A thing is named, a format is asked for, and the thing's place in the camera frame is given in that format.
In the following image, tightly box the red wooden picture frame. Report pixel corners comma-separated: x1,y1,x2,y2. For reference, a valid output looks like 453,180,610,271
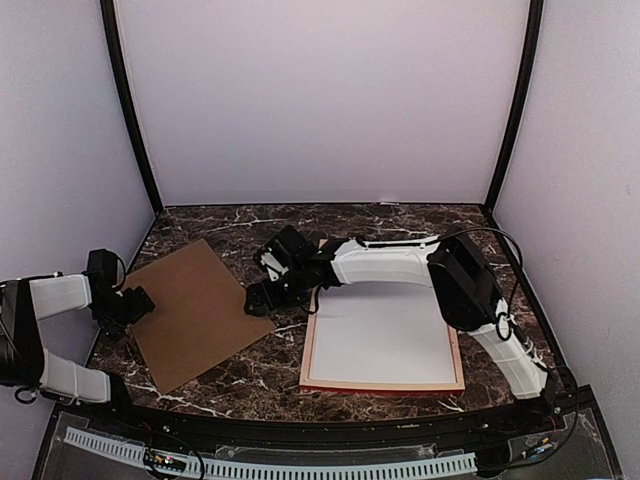
298,238,466,397

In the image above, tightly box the brown cardboard backing board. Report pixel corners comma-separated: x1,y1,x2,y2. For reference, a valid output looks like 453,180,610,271
127,239,275,395

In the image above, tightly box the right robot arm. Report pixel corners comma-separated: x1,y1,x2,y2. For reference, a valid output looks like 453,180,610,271
244,225,554,434

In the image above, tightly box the black left enclosure post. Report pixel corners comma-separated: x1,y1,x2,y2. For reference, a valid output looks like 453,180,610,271
99,0,164,216

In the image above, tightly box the black right enclosure post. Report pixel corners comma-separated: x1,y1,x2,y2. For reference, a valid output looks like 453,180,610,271
483,0,544,215

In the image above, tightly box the white slotted cable duct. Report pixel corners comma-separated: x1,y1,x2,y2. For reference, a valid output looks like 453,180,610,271
63,427,477,479

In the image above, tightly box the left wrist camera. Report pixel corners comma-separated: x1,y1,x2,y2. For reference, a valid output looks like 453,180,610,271
86,249,126,290

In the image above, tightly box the black enclosure post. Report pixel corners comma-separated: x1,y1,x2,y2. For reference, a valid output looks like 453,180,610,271
483,0,544,215
99,0,164,216

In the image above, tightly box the canyon photo print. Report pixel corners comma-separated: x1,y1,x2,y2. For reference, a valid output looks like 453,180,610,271
299,282,465,392

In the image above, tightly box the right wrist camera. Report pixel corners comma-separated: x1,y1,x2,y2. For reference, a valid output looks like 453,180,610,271
253,225,316,282

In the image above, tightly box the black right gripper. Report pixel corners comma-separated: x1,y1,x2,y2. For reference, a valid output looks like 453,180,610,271
245,265,310,317

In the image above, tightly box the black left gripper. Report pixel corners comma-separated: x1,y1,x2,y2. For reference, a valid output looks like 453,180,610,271
90,286,155,344

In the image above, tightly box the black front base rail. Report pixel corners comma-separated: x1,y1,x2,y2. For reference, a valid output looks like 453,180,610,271
54,387,596,451

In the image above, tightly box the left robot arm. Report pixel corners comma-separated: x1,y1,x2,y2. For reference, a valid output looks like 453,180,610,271
1,271,155,436

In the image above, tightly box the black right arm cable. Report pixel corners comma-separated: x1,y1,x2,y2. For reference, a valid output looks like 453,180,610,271
449,227,524,341

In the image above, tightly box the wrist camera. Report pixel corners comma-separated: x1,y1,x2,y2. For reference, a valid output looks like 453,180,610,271
86,249,126,290
253,225,316,282

